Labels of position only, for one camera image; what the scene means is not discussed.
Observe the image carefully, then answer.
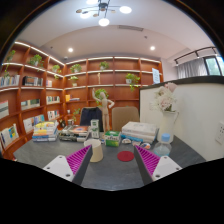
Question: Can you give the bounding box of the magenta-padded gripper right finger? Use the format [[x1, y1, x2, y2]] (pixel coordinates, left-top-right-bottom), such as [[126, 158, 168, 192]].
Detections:
[[133, 144, 183, 186]]

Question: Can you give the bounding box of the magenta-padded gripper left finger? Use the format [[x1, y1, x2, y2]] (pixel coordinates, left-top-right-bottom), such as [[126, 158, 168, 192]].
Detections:
[[43, 144, 94, 186]]

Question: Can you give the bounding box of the clear plastic water bottle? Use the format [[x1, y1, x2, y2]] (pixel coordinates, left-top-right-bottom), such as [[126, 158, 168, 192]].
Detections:
[[153, 133, 173, 158]]

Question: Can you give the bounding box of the stack of colourful books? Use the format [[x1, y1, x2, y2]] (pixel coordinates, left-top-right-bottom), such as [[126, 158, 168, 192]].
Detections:
[[31, 120, 60, 143]]

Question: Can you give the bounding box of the cream paper cup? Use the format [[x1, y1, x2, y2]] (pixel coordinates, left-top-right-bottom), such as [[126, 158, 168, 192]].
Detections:
[[83, 138, 105, 163]]

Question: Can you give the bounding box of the flat round red coaster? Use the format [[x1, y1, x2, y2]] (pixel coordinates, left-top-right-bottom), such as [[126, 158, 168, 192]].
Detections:
[[116, 150, 135, 163]]

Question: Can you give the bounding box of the tall green white carton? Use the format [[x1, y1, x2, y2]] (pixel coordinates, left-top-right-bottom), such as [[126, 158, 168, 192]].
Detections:
[[90, 118, 101, 139]]

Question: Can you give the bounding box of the dark blue chair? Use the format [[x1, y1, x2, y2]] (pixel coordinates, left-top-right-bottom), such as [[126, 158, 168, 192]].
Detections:
[[79, 106, 104, 133]]

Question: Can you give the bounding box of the green cardboard box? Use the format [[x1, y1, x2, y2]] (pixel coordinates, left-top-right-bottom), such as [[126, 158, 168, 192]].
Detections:
[[104, 130, 122, 148]]

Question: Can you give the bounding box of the wooden artist mannequin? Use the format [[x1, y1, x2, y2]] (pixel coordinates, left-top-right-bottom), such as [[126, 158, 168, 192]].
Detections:
[[91, 87, 116, 133]]

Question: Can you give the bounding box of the white paper sign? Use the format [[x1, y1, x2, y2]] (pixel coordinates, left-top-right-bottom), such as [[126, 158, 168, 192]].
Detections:
[[151, 67, 162, 85]]

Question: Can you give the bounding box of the wooden shelf unit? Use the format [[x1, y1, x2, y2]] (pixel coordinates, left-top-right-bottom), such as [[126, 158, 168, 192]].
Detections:
[[0, 40, 165, 161]]

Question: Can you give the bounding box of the grey curtain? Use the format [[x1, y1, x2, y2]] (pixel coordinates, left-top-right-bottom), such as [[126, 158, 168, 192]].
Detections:
[[176, 58, 209, 80]]

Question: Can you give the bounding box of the ceiling air vent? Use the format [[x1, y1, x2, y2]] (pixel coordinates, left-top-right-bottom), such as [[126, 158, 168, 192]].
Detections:
[[118, 24, 145, 33]]

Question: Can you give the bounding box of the branched ceiling lamp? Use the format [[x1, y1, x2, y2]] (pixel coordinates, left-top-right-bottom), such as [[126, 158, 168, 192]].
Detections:
[[75, 0, 133, 28]]

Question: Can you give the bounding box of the white wall socket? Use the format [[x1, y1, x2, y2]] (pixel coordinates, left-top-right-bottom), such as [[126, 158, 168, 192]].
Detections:
[[214, 120, 224, 145]]

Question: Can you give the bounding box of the black track light rail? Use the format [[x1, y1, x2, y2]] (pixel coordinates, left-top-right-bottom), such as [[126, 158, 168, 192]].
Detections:
[[173, 46, 219, 66]]

